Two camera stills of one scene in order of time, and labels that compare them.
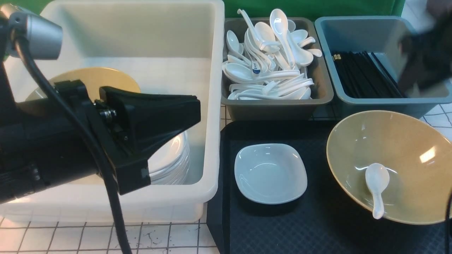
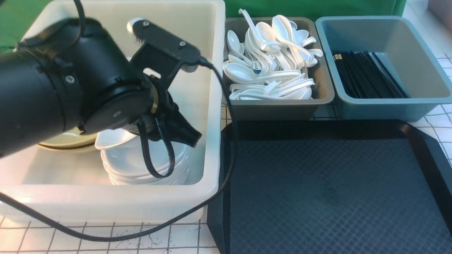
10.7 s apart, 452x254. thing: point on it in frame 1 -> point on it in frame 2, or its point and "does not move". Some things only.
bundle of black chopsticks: (362, 75) does not move
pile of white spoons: (270, 65) does not move
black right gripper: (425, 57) -> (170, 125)
